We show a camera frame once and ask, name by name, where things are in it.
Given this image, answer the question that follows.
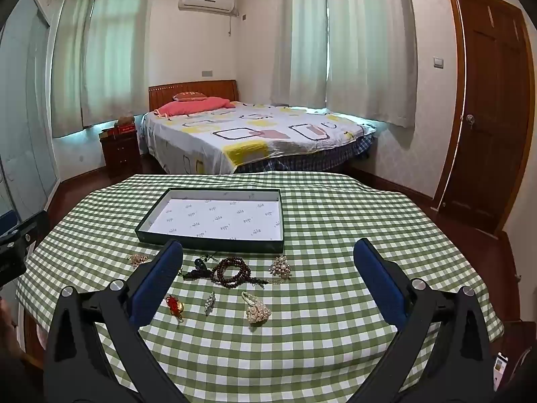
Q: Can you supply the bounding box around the white sheer curtain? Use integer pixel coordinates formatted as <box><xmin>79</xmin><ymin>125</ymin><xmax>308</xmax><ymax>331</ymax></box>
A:
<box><xmin>50</xmin><ymin>0</ymin><xmax>101</xmax><ymax>138</ymax></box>
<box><xmin>82</xmin><ymin>0</ymin><xmax>149</xmax><ymax>129</ymax></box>
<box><xmin>271</xmin><ymin>0</ymin><xmax>332</xmax><ymax>107</ymax></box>
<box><xmin>325</xmin><ymin>0</ymin><xmax>418</xmax><ymax>129</ymax></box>

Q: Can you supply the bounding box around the wooden bed headboard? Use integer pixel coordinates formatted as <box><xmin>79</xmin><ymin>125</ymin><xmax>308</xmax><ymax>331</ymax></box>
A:
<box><xmin>148</xmin><ymin>80</ymin><xmax>239</xmax><ymax>112</ymax></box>

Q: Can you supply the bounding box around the white air conditioner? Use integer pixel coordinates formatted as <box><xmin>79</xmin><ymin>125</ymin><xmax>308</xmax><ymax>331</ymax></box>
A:
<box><xmin>178</xmin><ymin>0</ymin><xmax>236</xmax><ymax>13</ymax></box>

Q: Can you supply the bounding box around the brown wooden door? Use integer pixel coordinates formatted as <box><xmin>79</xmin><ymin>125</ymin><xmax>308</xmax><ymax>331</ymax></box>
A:
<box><xmin>434</xmin><ymin>0</ymin><xmax>535</xmax><ymax>236</ymax></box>

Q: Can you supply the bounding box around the pearl gold brooch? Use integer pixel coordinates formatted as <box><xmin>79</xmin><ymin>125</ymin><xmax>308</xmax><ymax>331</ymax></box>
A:
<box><xmin>268</xmin><ymin>255</ymin><xmax>292</xmax><ymax>280</ymax></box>

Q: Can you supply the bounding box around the red knot gold charm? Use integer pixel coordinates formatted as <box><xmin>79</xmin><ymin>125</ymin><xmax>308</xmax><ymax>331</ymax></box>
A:
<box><xmin>165</xmin><ymin>295</ymin><xmax>185</xmax><ymax>324</ymax></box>

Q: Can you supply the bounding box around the dark pendant necklace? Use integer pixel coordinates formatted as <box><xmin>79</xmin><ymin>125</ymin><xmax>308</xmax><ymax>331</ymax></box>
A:
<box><xmin>178</xmin><ymin>252</ymin><xmax>219</xmax><ymax>280</ymax></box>

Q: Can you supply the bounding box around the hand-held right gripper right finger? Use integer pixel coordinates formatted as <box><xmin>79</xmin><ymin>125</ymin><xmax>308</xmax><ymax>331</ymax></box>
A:
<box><xmin>348</xmin><ymin>238</ymin><xmax>496</xmax><ymax>403</ymax></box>

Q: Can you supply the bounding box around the dark wooden nightstand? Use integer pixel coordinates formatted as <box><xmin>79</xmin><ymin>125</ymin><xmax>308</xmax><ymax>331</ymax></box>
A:
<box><xmin>99</xmin><ymin>128</ymin><xmax>141</xmax><ymax>179</ymax></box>

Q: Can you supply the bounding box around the green checked tablecloth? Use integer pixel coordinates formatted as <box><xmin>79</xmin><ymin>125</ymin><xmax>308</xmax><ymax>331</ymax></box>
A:
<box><xmin>17</xmin><ymin>171</ymin><xmax>504</xmax><ymax>403</ymax></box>

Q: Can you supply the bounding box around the frosted glass wardrobe door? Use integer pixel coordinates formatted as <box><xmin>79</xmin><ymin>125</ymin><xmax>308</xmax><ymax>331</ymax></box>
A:
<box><xmin>0</xmin><ymin>0</ymin><xmax>59</xmax><ymax>219</ymax></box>

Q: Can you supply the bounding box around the blue plaid bed skirt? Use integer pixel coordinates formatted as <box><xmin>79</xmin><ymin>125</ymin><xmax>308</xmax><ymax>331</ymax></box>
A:
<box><xmin>235</xmin><ymin>134</ymin><xmax>374</xmax><ymax>173</ymax></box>

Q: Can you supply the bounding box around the shallow dark green box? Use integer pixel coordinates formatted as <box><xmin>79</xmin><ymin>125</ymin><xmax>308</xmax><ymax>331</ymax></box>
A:
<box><xmin>135</xmin><ymin>187</ymin><xmax>286</xmax><ymax>254</ymax></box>

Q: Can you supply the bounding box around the brown bead bracelet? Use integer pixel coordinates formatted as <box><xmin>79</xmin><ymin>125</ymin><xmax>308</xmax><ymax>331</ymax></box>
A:
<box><xmin>210</xmin><ymin>257</ymin><xmax>273</xmax><ymax>288</ymax></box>

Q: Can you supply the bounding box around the bed with patterned sheet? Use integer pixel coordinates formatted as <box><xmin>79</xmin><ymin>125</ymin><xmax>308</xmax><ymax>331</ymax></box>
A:
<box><xmin>140</xmin><ymin>101</ymin><xmax>376</xmax><ymax>175</ymax></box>

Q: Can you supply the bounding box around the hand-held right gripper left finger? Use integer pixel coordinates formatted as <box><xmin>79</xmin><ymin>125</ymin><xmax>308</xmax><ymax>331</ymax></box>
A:
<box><xmin>44</xmin><ymin>239</ymin><xmax>198</xmax><ymax>403</ymax></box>

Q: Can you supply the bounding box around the pink pillow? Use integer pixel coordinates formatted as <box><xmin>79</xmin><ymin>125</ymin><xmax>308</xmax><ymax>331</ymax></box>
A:
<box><xmin>153</xmin><ymin>96</ymin><xmax>236</xmax><ymax>117</ymax></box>

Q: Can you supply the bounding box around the small white device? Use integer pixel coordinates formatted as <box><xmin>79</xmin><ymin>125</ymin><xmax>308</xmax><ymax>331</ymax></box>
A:
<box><xmin>493</xmin><ymin>353</ymin><xmax>510</xmax><ymax>391</ymax></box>

